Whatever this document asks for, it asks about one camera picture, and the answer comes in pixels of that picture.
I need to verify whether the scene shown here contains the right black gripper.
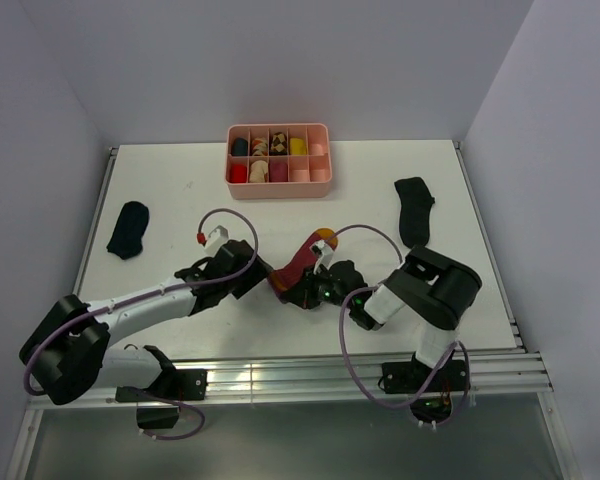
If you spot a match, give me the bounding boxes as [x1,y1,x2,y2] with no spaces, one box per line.
[283,265,354,310]

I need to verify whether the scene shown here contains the maroon purple striped sock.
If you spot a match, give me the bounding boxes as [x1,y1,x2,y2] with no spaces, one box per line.
[267,228,338,303]

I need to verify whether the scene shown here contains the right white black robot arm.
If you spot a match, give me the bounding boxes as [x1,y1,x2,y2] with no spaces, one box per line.
[279,242,482,394]

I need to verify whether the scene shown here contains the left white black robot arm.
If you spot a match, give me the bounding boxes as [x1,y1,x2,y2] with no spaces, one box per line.
[19,240,272,405]

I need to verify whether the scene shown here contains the red rolled sock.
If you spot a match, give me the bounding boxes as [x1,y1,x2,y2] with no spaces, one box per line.
[229,164,248,184]

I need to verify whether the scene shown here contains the beige patterned rolled sock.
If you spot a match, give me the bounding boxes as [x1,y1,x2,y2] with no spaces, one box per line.
[249,160,269,183]

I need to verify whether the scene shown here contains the maroon rolled sock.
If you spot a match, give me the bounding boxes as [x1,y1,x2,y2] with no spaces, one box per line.
[269,161,288,183]

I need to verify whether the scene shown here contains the pink divided organizer box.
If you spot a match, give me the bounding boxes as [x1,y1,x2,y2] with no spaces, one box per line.
[224,123,333,200]

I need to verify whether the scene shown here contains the dark navy ankle sock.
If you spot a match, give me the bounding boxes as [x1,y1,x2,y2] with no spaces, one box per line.
[106,201,150,261]

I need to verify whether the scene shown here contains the black sock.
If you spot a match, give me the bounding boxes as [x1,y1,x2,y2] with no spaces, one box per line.
[394,177,435,248]

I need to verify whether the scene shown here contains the dark navy rolled sock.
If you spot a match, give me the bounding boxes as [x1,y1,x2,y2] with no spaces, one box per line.
[230,137,250,156]

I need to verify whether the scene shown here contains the brown cream patterned rolled sock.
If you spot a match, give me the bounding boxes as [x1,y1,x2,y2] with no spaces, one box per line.
[251,137,269,156]

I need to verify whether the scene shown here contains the brown checkered rolled sock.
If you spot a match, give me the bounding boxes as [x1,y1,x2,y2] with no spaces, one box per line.
[269,131,288,156]

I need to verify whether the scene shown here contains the yellow rolled sock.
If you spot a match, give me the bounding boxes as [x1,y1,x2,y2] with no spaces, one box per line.
[289,137,307,156]

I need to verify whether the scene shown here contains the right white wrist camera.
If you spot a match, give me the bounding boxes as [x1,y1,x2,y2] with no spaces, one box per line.
[311,240,334,274]

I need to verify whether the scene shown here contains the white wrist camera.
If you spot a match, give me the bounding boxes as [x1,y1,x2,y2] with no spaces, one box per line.
[196,226,229,256]
[311,240,334,274]

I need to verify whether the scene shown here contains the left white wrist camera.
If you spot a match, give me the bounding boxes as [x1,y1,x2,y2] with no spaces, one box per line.
[196,226,229,256]

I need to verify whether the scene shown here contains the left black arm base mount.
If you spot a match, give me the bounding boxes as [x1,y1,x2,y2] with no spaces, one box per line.
[115,369,208,441]

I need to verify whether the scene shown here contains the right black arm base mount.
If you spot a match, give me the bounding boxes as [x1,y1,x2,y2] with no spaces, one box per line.
[377,357,471,423]

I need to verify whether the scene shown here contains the aluminium frame rail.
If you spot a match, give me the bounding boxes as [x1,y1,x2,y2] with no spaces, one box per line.
[175,350,553,406]

